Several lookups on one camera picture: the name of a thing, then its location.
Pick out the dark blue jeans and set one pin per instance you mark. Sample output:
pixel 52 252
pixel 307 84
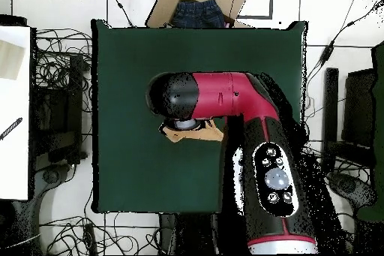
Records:
pixel 198 14

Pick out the white side table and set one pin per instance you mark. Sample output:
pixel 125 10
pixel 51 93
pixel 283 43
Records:
pixel 15 163

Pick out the orange terry towel white tag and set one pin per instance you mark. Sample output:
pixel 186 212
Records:
pixel 192 136

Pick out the brown cardboard box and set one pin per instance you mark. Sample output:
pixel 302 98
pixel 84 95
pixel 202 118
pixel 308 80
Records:
pixel 163 9

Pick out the dark green tablecloth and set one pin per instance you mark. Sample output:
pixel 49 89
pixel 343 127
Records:
pixel 135 178

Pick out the black floor frame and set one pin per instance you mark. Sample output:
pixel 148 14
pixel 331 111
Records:
pixel 271 0

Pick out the black equipment stand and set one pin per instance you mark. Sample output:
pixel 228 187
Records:
pixel 57 118

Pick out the beige paper sheet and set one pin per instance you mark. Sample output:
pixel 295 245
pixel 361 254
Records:
pixel 10 60

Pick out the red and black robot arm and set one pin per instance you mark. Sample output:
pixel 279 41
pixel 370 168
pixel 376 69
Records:
pixel 219 95

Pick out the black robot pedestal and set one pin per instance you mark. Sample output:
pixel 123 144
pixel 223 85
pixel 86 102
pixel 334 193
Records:
pixel 192 233

